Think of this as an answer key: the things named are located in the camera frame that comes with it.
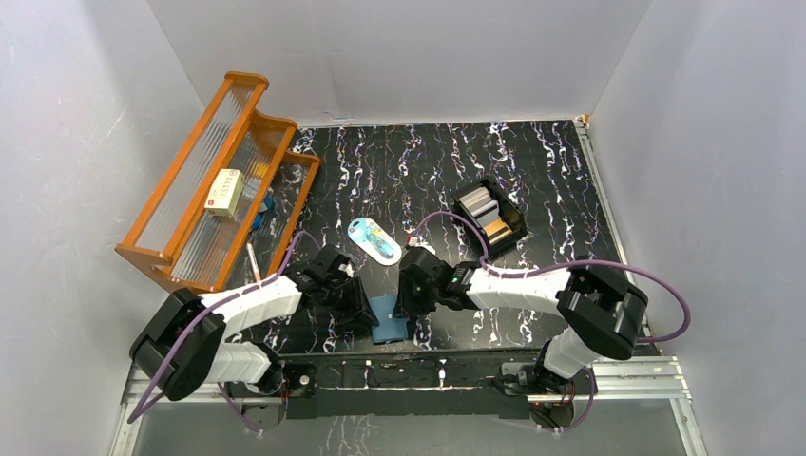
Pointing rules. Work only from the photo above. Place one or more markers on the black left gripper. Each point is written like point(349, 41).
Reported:
point(352, 302)

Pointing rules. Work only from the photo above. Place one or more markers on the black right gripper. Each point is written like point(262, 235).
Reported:
point(405, 306)

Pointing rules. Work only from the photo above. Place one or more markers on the blue leather card holder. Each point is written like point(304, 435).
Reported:
point(389, 329)

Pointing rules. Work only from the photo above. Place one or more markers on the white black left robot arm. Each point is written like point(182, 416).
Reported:
point(187, 343)

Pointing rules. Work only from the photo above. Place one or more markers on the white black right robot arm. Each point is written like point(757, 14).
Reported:
point(603, 310)

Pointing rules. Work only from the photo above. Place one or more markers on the stack of credit cards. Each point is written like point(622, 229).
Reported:
point(480, 204)

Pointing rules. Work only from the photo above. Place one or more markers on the black card storage box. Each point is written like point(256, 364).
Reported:
point(499, 220)

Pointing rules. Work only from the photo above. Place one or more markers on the blue oval blister package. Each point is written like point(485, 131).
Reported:
point(374, 241)

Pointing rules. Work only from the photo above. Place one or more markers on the pink pen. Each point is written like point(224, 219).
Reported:
point(251, 255)

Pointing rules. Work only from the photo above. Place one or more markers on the blue item on shelf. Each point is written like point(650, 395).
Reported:
point(267, 206)

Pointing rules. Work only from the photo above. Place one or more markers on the orange wooden shelf rack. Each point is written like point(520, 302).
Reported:
point(175, 240)

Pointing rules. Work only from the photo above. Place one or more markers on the white medicine box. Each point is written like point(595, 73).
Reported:
point(224, 194)

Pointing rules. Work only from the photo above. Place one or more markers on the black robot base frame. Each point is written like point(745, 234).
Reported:
point(498, 383)

